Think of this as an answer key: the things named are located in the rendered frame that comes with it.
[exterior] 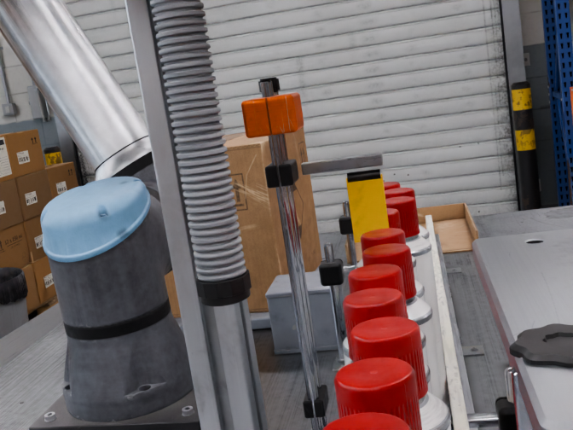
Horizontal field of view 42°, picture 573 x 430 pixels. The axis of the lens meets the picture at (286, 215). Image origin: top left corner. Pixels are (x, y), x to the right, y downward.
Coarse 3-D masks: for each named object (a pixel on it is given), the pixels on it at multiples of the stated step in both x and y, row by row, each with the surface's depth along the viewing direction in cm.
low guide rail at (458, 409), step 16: (432, 224) 135; (432, 240) 123; (432, 256) 113; (448, 320) 85; (448, 336) 80; (448, 352) 76; (448, 368) 72; (448, 384) 68; (464, 400) 65; (464, 416) 62
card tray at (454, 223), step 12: (456, 204) 174; (420, 216) 176; (432, 216) 176; (444, 216) 175; (456, 216) 175; (468, 216) 163; (444, 228) 167; (456, 228) 166; (468, 228) 164; (444, 240) 156; (456, 240) 155; (468, 240) 153; (348, 252) 151; (360, 252) 157; (444, 252) 147; (456, 252) 147
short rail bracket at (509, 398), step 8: (512, 392) 61; (496, 400) 63; (504, 400) 62; (512, 400) 61; (496, 408) 62; (504, 408) 61; (512, 408) 61; (504, 416) 61; (512, 416) 61; (504, 424) 61; (512, 424) 61
